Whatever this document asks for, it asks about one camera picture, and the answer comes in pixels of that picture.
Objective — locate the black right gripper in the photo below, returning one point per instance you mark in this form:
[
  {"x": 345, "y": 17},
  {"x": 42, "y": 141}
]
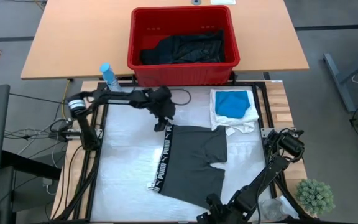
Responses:
[{"x": 219, "y": 213}]

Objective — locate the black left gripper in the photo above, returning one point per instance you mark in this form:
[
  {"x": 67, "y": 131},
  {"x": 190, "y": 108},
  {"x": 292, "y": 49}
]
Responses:
[{"x": 163, "y": 104}]

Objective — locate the dark grey garment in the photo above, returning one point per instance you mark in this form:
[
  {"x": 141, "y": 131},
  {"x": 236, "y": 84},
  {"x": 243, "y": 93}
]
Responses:
[{"x": 194, "y": 161}]

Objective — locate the blue garment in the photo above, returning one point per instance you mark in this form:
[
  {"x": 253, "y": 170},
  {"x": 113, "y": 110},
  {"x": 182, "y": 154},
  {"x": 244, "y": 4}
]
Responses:
[{"x": 232, "y": 104}]

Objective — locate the black garment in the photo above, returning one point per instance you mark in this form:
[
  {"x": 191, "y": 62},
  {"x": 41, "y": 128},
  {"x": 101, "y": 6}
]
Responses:
[{"x": 185, "y": 49}]

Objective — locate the white lace garment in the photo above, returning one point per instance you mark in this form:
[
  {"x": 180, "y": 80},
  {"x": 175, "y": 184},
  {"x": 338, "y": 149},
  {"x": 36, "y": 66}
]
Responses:
[{"x": 247, "y": 124}]

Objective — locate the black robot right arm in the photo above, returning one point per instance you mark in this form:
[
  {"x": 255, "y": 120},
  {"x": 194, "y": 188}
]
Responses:
[{"x": 259, "y": 183}]

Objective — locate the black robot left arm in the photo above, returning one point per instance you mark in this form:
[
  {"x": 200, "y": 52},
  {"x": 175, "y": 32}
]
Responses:
[{"x": 85, "y": 124}]

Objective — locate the red plastic laundry basket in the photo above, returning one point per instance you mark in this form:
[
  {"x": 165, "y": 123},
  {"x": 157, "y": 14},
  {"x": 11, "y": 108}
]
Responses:
[{"x": 182, "y": 76}]

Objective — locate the clear plastic spray bottle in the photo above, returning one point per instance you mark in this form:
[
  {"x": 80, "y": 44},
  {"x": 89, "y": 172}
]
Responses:
[{"x": 272, "y": 211}]

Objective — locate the light blue air freshener bottle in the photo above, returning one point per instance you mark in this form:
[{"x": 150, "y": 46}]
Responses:
[{"x": 108, "y": 76}]

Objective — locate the light wood side board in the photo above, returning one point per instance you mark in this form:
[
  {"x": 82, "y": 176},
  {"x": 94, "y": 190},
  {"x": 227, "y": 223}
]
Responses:
[
  {"x": 283, "y": 105},
  {"x": 85, "y": 87}
]

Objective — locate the green artificial plant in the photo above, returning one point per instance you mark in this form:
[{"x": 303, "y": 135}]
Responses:
[{"x": 314, "y": 197}]

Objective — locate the tan wooden desk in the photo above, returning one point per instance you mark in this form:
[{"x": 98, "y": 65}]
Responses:
[{"x": 73, "y": 37}]

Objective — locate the grey desk grommet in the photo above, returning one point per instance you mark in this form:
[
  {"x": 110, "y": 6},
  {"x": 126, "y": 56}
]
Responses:
[{"x": 196, "y": 2}]

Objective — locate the white power adapter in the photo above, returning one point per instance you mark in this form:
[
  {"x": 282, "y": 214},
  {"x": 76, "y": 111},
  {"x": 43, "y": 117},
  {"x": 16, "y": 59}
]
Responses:
[{"x": 47, "y": 182}]

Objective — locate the white flat device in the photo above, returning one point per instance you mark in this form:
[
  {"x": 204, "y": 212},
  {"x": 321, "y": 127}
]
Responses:
[{"x": 222, "y": 2}]

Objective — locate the grey metal table leg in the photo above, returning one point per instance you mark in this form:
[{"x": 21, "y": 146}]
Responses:
[{"x": 337, "y": 81}]

